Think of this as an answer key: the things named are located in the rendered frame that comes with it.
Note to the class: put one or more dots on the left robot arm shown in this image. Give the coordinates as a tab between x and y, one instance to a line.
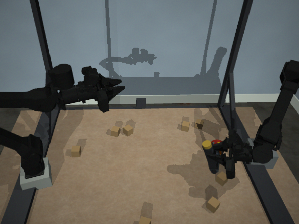
269	133

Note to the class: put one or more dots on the small tan block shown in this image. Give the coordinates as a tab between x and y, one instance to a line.
185	126
128	130
115	131
145	220
221	178
199	124
213	204
76	151

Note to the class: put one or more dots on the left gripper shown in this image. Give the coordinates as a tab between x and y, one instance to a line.
228	162

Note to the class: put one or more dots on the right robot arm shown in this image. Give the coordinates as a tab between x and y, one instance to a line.
44	99

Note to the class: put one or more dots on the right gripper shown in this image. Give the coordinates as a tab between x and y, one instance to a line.
105	92

